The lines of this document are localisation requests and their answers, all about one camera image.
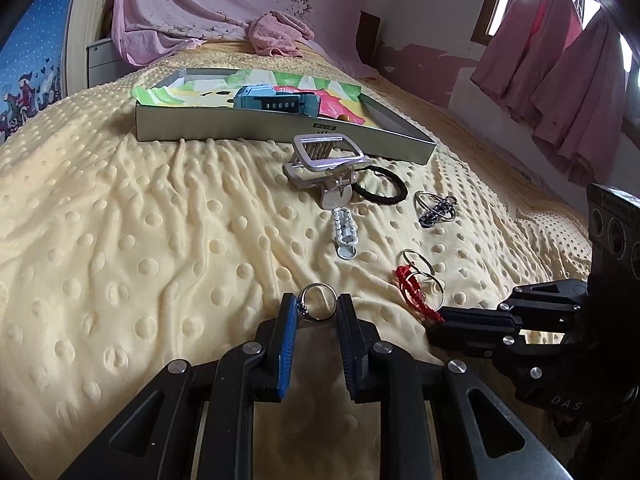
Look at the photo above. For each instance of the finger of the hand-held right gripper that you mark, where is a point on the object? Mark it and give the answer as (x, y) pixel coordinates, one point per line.
(545, 295)
(470, 337)

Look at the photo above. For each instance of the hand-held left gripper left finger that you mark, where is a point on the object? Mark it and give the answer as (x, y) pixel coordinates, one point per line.
(287, 345)

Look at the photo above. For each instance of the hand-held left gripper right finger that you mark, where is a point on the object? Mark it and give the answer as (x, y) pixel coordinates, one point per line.
(350, 350)

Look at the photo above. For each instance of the thin silver bangle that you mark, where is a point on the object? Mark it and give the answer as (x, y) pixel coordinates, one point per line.
(415, 250)
(442, 290)

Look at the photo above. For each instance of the large silver hair claw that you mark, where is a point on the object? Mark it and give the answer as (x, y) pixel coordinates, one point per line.
(325, 165)

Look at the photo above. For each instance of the grey cardboard box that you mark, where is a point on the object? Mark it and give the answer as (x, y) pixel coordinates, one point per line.
(225, 127)

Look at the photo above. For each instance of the yellow dotted blanket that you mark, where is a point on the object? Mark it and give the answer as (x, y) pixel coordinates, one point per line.
(150, 235)

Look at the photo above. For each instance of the pink curtain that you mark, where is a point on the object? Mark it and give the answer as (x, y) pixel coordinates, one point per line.
(550, 75)

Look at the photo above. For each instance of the blue watch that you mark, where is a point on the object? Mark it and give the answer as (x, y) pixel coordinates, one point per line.
(270, 102)

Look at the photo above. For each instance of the colourful paper lining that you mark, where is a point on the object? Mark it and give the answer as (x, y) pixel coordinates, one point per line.
(200, 95)

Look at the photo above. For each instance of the pink towel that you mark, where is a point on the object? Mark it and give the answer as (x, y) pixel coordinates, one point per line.
(277, 32)

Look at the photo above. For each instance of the brown board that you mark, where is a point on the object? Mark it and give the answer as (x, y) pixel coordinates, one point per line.
(369, 35)

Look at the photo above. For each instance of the grey drawer cabinet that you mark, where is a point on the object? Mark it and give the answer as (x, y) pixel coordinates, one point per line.
(100, 60)

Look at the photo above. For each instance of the pink hanging sheet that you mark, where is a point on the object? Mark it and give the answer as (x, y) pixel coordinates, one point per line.
(200, 0)

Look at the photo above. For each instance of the blue dotted wardrobe cover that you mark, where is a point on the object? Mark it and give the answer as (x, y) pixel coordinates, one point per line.
(35, 60)

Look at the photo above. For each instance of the beige wooden cabinet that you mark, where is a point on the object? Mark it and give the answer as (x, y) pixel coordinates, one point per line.
(80, 20)

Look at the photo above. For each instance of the brown window frame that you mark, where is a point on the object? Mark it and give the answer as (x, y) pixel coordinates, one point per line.
(487, 20)

